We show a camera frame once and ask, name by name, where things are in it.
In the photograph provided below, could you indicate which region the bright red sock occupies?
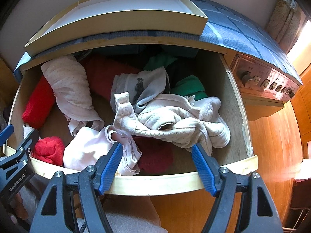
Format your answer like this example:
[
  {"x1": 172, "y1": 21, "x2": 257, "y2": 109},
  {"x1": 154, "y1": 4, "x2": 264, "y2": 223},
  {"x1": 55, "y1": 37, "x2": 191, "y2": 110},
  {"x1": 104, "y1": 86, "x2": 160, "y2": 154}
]
[{"x1": 32, "y1": 136, "x2": 65, "y2": 167}]

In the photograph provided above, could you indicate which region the light pink white underwear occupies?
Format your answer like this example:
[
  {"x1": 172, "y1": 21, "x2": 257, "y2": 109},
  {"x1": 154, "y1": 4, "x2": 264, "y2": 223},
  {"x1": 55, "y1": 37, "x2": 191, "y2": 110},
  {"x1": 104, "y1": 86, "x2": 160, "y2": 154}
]
[{"x1": 63, "y1": 125, "x2": 142, "y2": 176}]

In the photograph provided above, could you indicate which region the bright red garment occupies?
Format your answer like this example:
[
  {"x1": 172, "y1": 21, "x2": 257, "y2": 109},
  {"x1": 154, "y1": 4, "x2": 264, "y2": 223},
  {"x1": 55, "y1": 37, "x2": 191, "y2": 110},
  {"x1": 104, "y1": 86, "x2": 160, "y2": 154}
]
[{"x1": 22, "y1": 75, "x2": 56, "y2": 129}]

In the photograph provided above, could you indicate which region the cream dotted underwear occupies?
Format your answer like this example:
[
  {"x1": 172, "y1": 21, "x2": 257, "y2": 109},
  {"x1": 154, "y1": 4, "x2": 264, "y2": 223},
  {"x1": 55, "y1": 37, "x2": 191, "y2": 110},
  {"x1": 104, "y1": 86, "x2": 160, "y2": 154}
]
[{"x1": 114, "y1": 92, "x2": 230, "y2": 155}]

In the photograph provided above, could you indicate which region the pale pink dotted garment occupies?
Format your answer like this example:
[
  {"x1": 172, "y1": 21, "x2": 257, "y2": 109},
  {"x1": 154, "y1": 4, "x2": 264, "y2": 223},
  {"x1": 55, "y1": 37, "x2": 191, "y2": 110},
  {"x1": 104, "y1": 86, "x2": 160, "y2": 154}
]
[{"x1": 41, "y1": 54, "x2": 104, "y2": 136}]

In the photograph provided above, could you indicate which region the grey white printed underwear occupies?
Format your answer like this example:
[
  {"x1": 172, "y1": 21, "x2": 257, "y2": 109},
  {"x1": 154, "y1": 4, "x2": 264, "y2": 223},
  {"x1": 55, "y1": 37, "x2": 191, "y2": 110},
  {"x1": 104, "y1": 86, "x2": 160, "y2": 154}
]
[{"x1": 110, "y1": 67, "x2": 168, "y2": 114}]

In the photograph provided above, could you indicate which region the green underwear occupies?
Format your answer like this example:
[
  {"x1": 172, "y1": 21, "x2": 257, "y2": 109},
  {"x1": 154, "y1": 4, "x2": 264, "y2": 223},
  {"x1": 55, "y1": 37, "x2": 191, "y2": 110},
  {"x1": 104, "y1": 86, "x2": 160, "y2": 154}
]
[{"x1": 143, "y1": 55, "x2": 208, "y2": 100}]

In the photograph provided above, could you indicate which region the dark red garment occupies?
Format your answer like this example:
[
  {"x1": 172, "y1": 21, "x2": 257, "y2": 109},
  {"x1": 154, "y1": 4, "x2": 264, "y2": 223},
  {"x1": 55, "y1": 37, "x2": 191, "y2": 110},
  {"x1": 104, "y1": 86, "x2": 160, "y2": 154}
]
[{"x1": 82, "y1": 57, "x2": 140, "y2": 101}]

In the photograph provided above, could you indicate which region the maroon underwear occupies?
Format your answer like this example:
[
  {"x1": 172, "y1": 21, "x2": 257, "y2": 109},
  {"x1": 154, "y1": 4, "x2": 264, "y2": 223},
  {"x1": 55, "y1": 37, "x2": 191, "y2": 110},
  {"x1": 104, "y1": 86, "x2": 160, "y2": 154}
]
[{"x1": 133, "y1": 136, "x2": 174, "y2": 174}]

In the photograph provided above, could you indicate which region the wooden drawer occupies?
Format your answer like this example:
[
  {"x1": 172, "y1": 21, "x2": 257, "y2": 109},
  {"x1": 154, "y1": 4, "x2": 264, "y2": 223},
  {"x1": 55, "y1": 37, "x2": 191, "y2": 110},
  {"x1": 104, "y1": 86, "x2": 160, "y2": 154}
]
[{"x1": 3, "y1": 36, "x2": 259, "y2": 196}]

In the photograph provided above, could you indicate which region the grey trouser leg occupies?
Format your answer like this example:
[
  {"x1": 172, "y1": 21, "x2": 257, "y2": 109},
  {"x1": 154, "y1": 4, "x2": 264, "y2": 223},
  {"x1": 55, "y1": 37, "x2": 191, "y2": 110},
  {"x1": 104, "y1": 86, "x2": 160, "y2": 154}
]
[{"x1": 15, "y1": 174, "x2": 167, "y2": 232}]

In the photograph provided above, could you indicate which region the pink control panel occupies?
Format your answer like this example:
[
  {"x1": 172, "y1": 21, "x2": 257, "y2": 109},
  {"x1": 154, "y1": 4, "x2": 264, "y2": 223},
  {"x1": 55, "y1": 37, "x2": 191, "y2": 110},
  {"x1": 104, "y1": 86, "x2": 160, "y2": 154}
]
[{"x1": 230, "y1": 53, "x2": 301, "y2": 103}]

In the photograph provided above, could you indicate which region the blue plaid table cloth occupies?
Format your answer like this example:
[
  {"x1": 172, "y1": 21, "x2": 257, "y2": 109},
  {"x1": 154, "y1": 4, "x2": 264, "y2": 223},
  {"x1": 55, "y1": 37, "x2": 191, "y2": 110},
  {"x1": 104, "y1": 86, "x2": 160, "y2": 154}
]
[{"x1": 14, "y1": 0, "x2": 301, "y2": 83}]

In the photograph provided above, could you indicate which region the shallow cream cardboard tray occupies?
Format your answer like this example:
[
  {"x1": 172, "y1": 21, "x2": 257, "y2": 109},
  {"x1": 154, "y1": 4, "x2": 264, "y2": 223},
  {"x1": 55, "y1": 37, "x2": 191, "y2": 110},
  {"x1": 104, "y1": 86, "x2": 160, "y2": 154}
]
[{"x1": 24, "y1": 0, "x2": 208, "y2": 56}]

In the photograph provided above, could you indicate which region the beige lace curtain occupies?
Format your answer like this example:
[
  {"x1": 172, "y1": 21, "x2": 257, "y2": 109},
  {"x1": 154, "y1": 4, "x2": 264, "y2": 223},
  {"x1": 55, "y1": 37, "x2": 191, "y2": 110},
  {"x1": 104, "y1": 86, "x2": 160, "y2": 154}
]
[{"x1": 265, "y1": 0, "x2": 305, "y2": 53}]

